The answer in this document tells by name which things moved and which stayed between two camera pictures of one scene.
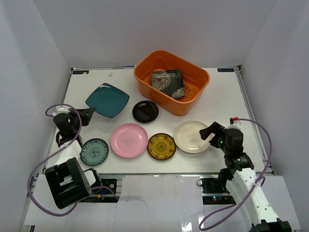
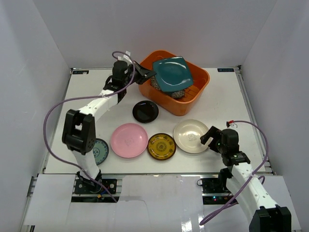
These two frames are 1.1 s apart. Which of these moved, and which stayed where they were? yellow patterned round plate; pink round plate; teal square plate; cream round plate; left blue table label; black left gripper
Moved: teal square plate; black left gripper
Stayed: pink round plate; left blue table label; yellow patterned round plate; cream round plate
